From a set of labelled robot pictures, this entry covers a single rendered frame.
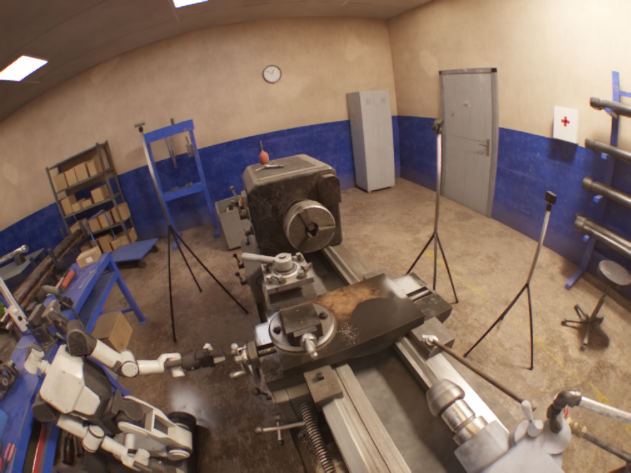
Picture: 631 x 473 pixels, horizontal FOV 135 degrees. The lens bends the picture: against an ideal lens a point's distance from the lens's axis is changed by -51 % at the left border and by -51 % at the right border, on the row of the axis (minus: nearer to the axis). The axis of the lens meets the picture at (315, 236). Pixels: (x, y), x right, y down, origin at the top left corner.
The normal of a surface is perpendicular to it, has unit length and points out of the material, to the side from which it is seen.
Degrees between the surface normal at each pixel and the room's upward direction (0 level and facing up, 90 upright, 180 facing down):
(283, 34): 90
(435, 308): 0
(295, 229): 90
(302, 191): 90
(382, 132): 90
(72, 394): 73
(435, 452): 1
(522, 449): 0
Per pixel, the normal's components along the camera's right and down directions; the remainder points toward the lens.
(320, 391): -0.13, -0.87
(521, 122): -0.94, 0.26
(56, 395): 0.67, -0.04
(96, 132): 0.32, 0.40
